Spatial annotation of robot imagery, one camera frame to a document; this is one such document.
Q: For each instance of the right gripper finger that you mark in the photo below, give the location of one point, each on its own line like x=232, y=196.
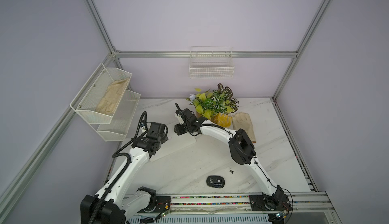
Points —
x=180, y=112
x=180, y=129

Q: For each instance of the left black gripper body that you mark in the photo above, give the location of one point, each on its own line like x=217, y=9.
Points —
x=162, y=140

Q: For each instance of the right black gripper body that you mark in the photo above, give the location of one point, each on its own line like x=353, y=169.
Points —
x=188, y=125

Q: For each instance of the black wireless mouse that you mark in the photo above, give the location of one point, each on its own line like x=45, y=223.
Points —
x=215, y=181

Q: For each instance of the white laptop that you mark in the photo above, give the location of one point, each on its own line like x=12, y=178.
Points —
x=174, y=143

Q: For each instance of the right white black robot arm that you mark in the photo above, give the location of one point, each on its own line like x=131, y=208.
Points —
x=243, y=152

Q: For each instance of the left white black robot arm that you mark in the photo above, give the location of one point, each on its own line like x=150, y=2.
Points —
x=109, y=205

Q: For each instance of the potted green plant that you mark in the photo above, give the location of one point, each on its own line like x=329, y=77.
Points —
x=211, y=102

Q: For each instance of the yellow glass cup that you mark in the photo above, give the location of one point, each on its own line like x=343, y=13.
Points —
x=222, y=120

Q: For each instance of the beige work glove on table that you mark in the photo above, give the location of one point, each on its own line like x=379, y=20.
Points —
x=243, y=121

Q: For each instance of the beige glove in basket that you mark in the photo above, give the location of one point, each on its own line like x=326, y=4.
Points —
x=112, y=97

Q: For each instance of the white wire wall basket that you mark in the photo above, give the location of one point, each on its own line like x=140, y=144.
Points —
x=211, y=62

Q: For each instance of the white two-tier wall basket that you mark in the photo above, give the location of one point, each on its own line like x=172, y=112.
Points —
x=109, y=127

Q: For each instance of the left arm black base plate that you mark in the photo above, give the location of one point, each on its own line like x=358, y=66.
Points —
x=158, y=204

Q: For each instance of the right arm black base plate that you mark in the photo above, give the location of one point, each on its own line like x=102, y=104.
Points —
x=269, y=203

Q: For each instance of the aluminium front rail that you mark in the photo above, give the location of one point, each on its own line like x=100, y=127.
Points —
x=239, y=203

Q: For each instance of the aluminium frame profiles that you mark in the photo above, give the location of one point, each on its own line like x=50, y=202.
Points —
x=18, y=187

